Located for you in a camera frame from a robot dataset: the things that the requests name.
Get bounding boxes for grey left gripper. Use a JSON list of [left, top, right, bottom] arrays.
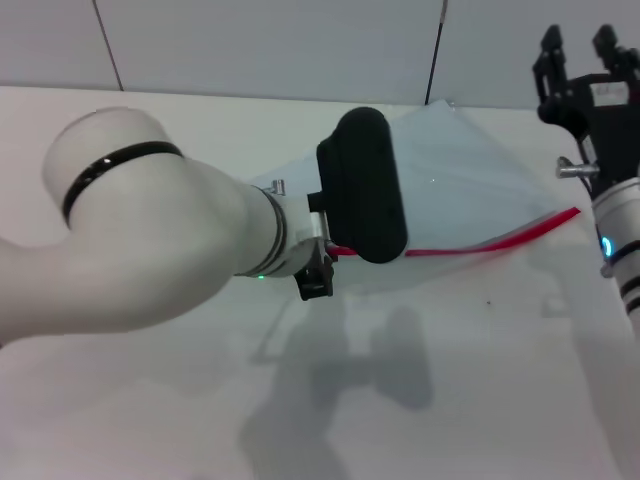
[[292, 238, 336, 302]]

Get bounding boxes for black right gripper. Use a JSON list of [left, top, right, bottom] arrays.
[[531, 23, 640, 194]]

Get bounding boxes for transparent document bag red zip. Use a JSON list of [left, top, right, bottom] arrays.
[[247, 97, 583, 302]]

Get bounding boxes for black white wrist camera box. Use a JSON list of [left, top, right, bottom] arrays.
[[315, 106, 409, 265]]

